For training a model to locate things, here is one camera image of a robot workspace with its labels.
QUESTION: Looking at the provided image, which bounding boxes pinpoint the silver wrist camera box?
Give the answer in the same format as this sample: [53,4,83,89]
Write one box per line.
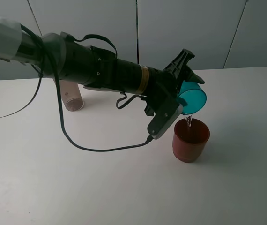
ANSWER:
[147,96,183,140]

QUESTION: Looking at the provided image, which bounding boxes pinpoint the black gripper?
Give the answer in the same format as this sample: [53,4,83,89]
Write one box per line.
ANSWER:
[144,49,205,116]

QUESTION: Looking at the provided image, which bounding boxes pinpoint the black camera cable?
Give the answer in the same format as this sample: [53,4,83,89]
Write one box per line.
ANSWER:
[20,23,154,153]

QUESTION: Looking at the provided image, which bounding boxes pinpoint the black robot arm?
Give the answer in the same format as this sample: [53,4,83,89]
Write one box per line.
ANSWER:
[0,17,207,115]

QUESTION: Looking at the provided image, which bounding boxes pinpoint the smoky transparent plastic bottle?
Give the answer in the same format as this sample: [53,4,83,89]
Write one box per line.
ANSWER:
[59,80,84,112]

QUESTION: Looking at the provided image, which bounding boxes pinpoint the teal translucent plastic cup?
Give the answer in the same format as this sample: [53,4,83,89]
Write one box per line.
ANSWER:
[177,81,207,115]

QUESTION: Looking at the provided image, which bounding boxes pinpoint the red plastic cup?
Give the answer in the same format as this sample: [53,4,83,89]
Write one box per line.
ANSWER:
[172,119,210,163]

